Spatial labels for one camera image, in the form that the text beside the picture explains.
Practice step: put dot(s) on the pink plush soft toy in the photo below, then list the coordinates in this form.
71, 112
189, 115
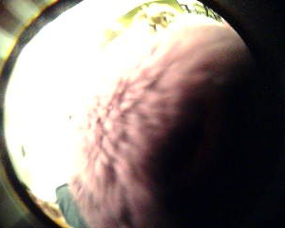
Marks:
167, 126

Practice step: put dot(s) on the yellow green printed packet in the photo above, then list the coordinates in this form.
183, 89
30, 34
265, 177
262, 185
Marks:
160, 19

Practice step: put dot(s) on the grey blue cloth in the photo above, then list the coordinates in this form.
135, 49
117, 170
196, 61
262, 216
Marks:
68, 204

